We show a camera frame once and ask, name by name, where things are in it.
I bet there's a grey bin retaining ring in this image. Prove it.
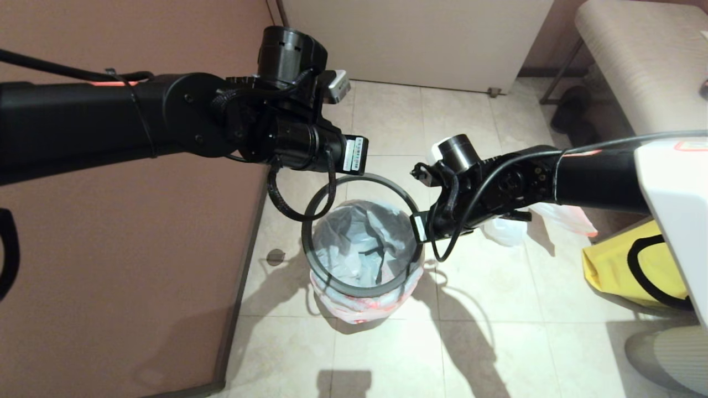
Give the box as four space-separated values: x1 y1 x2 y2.
301 172 425 298

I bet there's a new white red-print plastic bag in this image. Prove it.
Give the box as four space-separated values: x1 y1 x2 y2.
309 199 425 324

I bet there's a used white red-print trash bag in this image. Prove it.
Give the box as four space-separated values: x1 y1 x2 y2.
482 202 599 248

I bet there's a yellow fabric bag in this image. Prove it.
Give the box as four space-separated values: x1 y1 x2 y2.
582 220 697 309

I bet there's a white door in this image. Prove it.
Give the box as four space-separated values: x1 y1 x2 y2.
279 0 554 95

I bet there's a grey metal bench leg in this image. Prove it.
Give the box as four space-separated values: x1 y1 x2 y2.
540 40 582 106

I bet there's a beige wood-grain bench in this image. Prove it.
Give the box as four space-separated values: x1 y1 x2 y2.
575 0 708 139

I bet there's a grey round cushion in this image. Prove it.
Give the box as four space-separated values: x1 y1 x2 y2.
625 325 708 396

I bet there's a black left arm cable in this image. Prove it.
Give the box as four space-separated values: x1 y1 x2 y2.
0 47 339 223

